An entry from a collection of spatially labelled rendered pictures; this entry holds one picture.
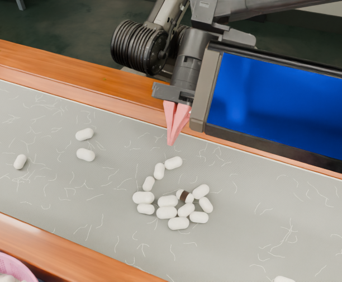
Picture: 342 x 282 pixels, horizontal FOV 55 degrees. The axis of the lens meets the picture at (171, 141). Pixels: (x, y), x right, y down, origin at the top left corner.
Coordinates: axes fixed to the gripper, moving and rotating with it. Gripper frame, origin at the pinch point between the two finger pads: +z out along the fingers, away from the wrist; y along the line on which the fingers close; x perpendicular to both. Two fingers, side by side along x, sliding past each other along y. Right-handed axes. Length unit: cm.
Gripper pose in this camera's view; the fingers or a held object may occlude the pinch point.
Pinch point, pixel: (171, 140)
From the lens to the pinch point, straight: 58.4
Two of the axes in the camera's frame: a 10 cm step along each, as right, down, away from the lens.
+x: 2.3, 0.5, 9.7
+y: 9.4, 2.6, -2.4
